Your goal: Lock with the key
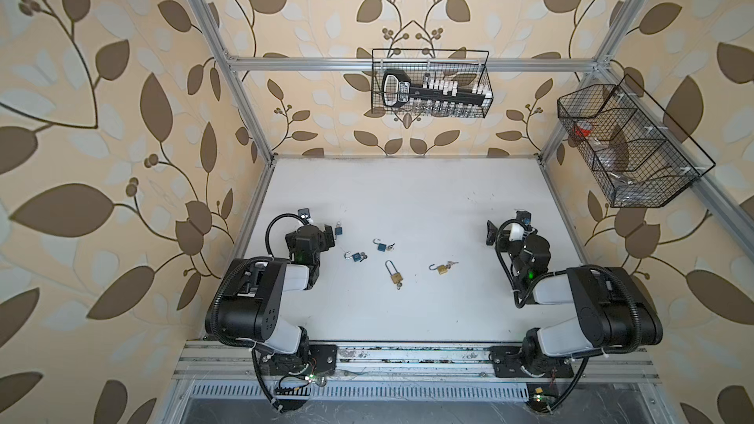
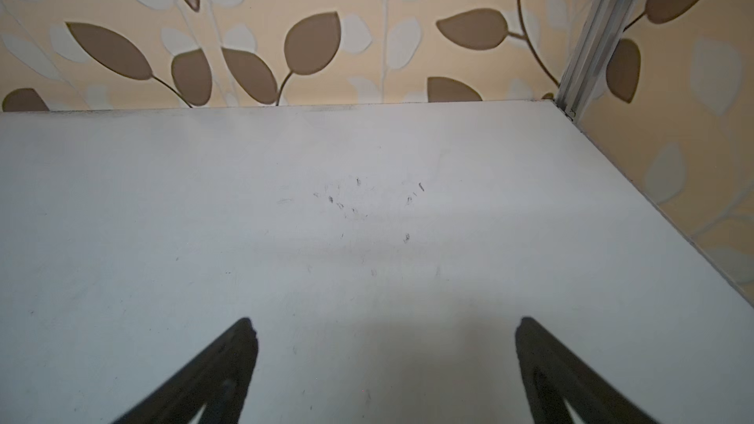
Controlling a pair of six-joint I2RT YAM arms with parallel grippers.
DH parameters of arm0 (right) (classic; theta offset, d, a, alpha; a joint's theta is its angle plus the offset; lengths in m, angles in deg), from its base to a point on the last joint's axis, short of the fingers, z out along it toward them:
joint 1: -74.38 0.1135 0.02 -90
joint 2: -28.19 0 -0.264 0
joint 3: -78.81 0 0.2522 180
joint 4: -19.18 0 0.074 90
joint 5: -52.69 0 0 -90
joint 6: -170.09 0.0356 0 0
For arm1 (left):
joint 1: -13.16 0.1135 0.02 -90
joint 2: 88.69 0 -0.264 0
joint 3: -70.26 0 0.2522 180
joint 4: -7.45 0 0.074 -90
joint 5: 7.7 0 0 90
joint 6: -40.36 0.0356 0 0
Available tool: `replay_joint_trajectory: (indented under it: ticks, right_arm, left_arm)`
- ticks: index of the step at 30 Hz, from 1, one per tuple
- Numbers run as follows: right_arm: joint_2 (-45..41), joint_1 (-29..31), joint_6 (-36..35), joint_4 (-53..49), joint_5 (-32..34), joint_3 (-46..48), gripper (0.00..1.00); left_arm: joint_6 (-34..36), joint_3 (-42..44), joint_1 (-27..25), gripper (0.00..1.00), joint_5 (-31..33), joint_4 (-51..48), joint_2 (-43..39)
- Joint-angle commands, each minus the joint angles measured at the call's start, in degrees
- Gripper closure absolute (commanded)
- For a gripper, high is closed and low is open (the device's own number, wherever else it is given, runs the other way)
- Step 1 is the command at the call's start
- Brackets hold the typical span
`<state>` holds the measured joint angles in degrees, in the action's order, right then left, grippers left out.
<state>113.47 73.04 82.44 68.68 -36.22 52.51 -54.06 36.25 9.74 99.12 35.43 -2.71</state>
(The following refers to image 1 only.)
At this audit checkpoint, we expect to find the small brass padlock with keys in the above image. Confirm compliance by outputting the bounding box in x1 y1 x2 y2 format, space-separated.
428 261 457 275

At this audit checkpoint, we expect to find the large brass padlock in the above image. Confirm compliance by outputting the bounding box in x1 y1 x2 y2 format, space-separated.
385 260 404 291

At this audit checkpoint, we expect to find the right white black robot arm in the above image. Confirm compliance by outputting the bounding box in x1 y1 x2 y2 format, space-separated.
486 210 664 414

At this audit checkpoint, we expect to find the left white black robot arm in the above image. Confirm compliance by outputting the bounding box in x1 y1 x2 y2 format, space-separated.
205 209 339 413

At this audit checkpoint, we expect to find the blue padlock with keys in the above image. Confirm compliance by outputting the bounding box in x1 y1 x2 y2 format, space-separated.
344 251 368 262

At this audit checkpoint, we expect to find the blue padlock open shackle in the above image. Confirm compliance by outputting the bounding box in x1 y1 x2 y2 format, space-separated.
373 239 395 252

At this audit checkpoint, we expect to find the red item in basket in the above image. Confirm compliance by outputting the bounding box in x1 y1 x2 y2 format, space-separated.
573 120 593 141

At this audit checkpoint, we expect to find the black socket tool set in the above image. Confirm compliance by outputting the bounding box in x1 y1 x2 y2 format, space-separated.
376 69 493 109

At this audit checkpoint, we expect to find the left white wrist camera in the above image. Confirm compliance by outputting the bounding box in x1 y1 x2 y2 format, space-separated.
298 208 335 239

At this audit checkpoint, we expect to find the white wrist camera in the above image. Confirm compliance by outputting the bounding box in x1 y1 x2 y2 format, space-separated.
298 208 335 239
508 210 535 241

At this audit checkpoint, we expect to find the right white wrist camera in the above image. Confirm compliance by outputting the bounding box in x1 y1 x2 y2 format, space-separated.
508 210 535 241

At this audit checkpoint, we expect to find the side black wire basket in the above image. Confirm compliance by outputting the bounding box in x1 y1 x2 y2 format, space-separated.
557 75 716 208

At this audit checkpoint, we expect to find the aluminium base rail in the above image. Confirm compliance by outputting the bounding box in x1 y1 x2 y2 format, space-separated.
170 340 661 404

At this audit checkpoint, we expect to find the back black wire basket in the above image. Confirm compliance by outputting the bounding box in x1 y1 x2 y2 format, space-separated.
371 47 494 119

